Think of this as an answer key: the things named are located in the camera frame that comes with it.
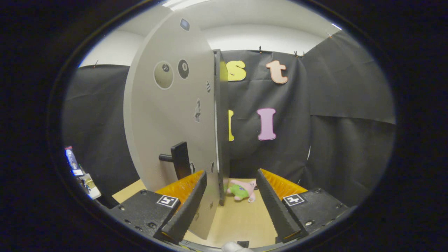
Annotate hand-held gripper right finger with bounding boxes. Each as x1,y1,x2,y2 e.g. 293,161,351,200
256,168,351,244

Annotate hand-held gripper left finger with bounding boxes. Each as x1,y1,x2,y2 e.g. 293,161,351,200
108,170,208,244

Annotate beige shoe cabinet door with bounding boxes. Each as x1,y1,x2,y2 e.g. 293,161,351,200
123,10,222,240

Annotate dark grey shoe cabinet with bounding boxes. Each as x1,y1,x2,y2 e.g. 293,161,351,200
213,49,231,206

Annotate pink green plush toy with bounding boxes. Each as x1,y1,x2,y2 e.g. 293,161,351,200
227,180,257,203

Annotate black backdrop cloth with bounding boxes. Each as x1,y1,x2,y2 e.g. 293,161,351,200
63,30,396,207

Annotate white side table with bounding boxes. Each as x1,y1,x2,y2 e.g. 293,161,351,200
79,173,102,200

